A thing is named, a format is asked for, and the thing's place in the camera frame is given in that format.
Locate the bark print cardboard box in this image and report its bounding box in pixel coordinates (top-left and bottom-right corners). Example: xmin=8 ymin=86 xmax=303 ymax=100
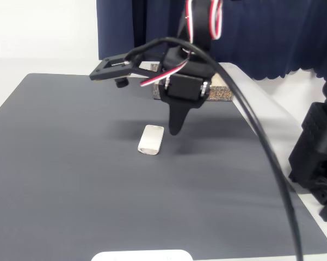
xmin=150 ymin=61 xmax=235 ymax=103

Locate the navy blue curtain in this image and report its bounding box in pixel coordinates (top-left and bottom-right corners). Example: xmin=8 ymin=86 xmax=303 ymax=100
xmin=96 ymin=0 xmax=327 ymax=82

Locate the black gripper camera mount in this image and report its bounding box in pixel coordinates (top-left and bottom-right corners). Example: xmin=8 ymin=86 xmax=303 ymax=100
xmin=89 ymin=52 xmax=164 ymax=89

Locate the thick black camera cable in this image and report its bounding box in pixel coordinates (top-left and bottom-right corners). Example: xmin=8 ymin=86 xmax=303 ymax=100
xmin=124 ymin=36 xmax=306 ymax=261

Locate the grey textured mat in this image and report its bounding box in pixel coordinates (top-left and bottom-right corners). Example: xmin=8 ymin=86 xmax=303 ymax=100
xmin=0 ymin=72 xmax=327 ymax=258

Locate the small white rectangular block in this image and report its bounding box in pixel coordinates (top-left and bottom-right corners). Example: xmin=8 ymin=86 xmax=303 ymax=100
xmin=137 ymin=124 xmax=165 ymax=157

